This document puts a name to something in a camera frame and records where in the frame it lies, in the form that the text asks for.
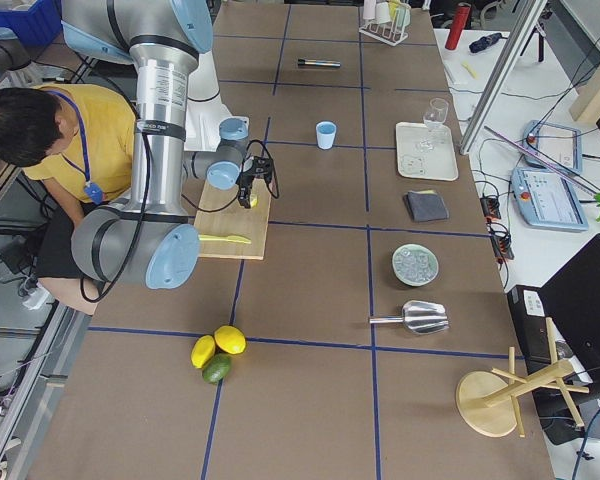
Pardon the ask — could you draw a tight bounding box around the cream bear tray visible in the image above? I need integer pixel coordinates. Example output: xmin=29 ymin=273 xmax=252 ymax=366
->
xmin=395 ymin=122 xmax=459 ymax=181

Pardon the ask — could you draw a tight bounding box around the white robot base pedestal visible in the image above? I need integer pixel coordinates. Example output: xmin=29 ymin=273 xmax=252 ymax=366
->
xmin=183 ymin=51 xmax=244 ymax=170

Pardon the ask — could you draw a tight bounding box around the clear wine glass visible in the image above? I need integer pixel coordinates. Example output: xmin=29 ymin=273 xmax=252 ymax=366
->
xmin=421 ymin=98 xmax=449 ymax=150

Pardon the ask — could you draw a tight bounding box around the blue teach pendant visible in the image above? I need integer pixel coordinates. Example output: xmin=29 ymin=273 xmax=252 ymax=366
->
xmin=521 ymin=120 xmax=583 ymax=174
xmin=511 ymin=167 xmax=589 ymax=232

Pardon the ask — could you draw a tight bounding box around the green bowl of ice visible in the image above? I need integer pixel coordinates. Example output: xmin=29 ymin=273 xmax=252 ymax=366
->
xmin=391 ymin=244 xmax=439 ymax=287

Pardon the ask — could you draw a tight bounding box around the blue teach pendant far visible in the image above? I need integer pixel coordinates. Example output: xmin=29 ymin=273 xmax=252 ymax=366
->
xmin=521 ymin=120 xmax=583 ymax=174

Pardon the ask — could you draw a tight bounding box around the green lime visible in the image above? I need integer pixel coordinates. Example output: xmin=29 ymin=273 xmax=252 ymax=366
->
xmin=202 ymin=353 xmax=232 ymax=384

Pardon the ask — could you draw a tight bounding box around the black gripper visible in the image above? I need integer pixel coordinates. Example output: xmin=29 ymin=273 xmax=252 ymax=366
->
xmin=237 ymin=156 xmax=274 ymax=208

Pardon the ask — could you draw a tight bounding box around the yellow lemon upper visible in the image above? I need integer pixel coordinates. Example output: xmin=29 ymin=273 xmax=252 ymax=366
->
xmin=213 ymin=325 xmax=247 ymax=355

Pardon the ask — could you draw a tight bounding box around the blue teach pendant near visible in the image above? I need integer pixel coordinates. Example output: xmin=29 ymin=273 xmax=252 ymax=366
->
xmin=511 ymin=167 xmax=589 ymax=232

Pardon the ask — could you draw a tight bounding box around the yellow lemon left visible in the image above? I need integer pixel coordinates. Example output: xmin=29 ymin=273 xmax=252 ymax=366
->
xmin=190 ymin=335 xmax=216 ymax=369

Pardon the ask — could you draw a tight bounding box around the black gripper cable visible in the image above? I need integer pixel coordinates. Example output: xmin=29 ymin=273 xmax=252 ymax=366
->
xmin=247 ymin=139 xmax=283 ymax=200

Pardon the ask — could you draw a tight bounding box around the wooden cup tree stand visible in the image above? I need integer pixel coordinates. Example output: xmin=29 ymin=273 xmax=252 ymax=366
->
xmin=455 ymin=317 xmax=589 ymax=438

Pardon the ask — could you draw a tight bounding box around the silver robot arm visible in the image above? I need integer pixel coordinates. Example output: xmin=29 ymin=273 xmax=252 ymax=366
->
xmin=62 ymin=1 xmax=276 ymax=289

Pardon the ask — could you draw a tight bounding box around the bamboo cutting board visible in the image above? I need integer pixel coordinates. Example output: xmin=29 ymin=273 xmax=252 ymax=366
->
xmin=194 ymin=179 xmax=271 ymax=260

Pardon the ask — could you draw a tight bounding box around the light blue cup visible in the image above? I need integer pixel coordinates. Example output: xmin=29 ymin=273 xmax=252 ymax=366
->
xmin=315 ymin=121 xmax=337 ymax=150

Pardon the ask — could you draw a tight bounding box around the black monitor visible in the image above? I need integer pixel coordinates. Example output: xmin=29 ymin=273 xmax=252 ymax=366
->
xmin=507 ymin=234 xmax=600 ymax=415

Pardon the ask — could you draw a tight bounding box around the white cup drying rack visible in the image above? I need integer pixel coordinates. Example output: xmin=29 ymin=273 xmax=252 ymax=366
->
xmin=358 ymin=0 xmax=411 ymax=46

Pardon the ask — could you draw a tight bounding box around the grey folded cloth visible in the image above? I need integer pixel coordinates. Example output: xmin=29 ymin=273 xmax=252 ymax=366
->
xmin=403 ymin=190 xmax=449 ymax=222

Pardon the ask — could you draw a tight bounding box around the dark blue folded umbrella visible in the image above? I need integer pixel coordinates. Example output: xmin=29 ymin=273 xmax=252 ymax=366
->
xmin=469 ymin=32 xmax=508 ymax=54

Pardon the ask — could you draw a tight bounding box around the red cylinder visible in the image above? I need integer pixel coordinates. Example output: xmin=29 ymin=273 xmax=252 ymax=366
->
xmin=444 ymin=2 xmax=473 ymax=51

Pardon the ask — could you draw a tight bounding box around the person in yellow shirt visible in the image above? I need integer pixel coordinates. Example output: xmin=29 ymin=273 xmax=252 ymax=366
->
xmin=0 ymin=84 xmax=135 ymax=315

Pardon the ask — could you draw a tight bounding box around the yellow plastic knife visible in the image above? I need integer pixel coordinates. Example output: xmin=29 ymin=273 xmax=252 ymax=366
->
xmin=199 ymin=234 xmax=252 ymax=245

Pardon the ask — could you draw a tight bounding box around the aluminium frame post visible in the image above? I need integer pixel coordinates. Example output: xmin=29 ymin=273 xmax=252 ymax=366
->
xmin=459 ymin=0 xmax=546 ymax=155

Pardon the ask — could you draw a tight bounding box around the steel ice scoop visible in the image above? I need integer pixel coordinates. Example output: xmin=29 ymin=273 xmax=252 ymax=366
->
xmin=368 ymin=300 xmax=450 ymax=335

